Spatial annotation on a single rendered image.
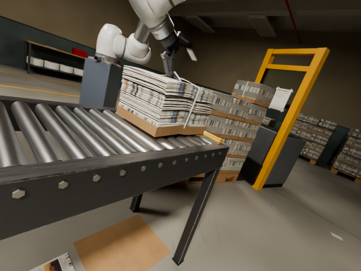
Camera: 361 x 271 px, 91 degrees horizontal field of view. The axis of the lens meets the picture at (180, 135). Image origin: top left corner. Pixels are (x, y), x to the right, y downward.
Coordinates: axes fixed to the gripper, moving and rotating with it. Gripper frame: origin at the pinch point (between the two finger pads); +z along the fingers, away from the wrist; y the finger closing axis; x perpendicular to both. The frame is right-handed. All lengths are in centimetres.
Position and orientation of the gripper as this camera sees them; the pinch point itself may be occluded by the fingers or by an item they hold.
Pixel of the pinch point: (186, 69)
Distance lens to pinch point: 92.4
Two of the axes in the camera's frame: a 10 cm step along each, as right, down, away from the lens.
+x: 7.0, 3.9, -5.9
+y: -5.6, 8.2, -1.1
